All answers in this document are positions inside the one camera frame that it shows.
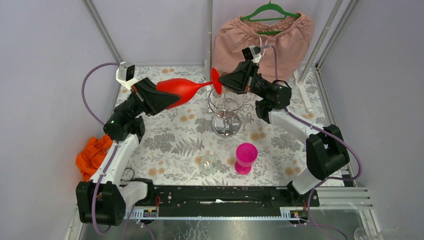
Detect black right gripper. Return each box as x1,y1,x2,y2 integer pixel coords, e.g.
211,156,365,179
216,60,272,100

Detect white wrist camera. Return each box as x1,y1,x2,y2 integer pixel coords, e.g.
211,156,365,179
115,61,139,91
241,45,263,64

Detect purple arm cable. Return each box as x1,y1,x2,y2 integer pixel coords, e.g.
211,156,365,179
259,44,363,240
81,62,153,240

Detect pink shorts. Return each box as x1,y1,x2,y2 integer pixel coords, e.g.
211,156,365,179
211,13,316,82

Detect orange cloth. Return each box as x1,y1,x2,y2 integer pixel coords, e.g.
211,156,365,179
75,135,113,182

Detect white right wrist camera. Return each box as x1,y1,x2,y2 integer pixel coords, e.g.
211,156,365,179
241,45,263,64

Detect red wine glass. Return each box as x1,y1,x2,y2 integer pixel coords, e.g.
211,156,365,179
156,67,223,110

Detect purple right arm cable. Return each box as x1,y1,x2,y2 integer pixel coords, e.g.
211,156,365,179
259,44,363,240

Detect chrome wine glass rack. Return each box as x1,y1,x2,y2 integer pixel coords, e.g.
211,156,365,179
207,87,246,138

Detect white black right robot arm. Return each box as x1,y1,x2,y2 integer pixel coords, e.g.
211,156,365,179
211,60,350,206

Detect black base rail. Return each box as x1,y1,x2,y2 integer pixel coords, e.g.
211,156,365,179
135,185,320,219

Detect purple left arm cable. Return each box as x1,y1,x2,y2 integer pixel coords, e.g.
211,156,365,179
81,62,153,240

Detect clear wine glass front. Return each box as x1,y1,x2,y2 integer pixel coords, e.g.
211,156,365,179
200,154,218,176

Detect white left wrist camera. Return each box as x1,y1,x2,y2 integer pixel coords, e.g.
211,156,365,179
115,61,139,91

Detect pink wine glass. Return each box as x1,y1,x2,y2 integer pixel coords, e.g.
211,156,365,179
234,142,258,175

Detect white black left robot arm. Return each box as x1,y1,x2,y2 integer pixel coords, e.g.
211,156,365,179
76,77,181,226

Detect black hair tie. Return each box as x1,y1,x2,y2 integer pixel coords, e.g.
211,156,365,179
120,167,136,183

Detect green clothes hanger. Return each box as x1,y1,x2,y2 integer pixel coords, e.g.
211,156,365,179
240,1,301,36

